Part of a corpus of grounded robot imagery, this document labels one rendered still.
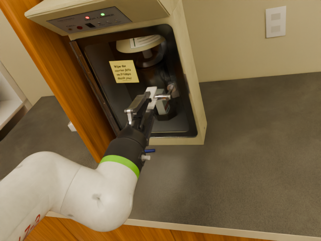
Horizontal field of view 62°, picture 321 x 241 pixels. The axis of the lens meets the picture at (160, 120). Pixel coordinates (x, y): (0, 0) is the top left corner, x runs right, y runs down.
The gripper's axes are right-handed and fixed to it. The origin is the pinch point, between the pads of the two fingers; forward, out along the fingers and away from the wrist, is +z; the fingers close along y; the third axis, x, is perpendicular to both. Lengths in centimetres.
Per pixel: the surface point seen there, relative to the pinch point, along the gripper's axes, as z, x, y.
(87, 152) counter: 1.8, 36.1, -26.0
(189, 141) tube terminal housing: 5.6, -6.2, -24.1
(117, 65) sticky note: 4.3, 8.7, 9.3
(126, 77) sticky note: 4.3, 7.5, 5.0
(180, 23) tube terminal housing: 10.6, -10.9, 16.2
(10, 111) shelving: 36, 109, -28
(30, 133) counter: 14, 75, -26
